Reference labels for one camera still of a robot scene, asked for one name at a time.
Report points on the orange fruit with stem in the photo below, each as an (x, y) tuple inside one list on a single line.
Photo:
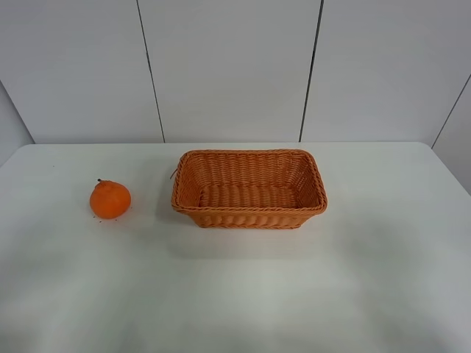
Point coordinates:
[(109, 199)]

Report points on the orange woven wicker basket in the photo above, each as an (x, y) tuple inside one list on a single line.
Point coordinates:
[(248, 189)]

